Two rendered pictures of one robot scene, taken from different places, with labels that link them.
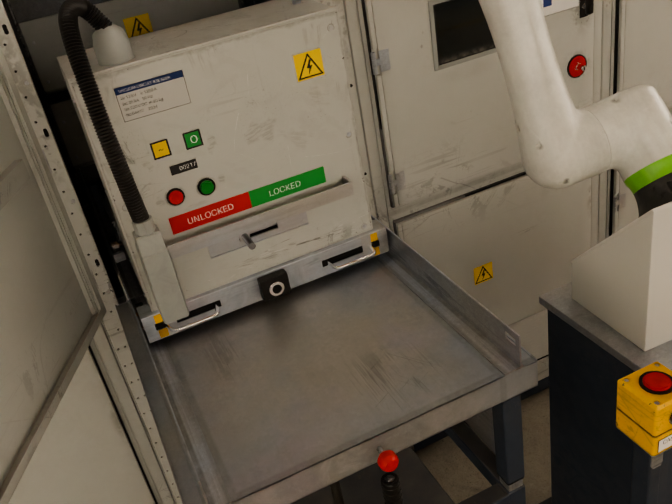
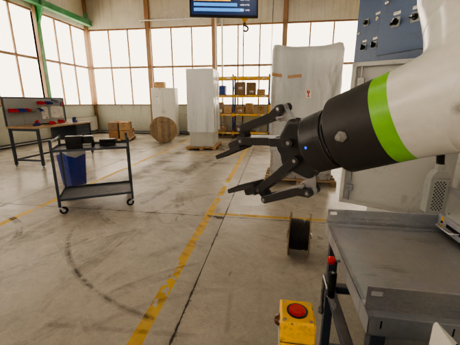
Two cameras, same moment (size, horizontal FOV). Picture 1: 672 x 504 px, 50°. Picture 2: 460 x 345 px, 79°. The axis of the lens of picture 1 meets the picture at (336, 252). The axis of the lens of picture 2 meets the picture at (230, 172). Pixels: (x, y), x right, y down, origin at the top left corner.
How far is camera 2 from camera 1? 1.38 m
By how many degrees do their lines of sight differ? 105
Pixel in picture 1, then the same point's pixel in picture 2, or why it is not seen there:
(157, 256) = (428, 178)
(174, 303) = (424, 202)
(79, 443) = not seen: hidden behind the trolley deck
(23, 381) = (402, 196)
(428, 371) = (380, 280)
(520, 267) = not seen: outside the picture
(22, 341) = (415, 187)
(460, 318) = (433, 311)
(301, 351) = (418, 257)
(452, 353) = not seen: hidden behind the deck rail
